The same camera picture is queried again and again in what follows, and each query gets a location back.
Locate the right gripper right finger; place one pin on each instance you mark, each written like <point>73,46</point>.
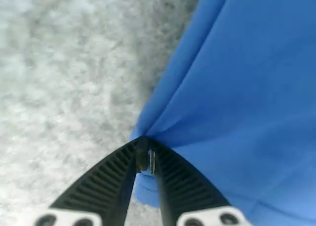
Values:
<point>182,184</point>

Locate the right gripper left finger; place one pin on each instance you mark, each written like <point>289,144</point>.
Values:
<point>103,184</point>

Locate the blue shirt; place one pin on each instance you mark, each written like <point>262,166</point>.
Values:
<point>234,92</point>

